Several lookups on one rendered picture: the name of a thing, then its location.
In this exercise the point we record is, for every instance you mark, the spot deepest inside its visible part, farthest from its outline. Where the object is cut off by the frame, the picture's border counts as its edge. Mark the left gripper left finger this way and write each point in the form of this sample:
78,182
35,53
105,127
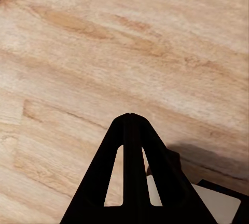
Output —
87,205

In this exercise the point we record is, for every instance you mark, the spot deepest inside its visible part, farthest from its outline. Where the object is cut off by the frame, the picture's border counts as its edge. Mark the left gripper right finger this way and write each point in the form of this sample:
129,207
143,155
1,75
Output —
180,202

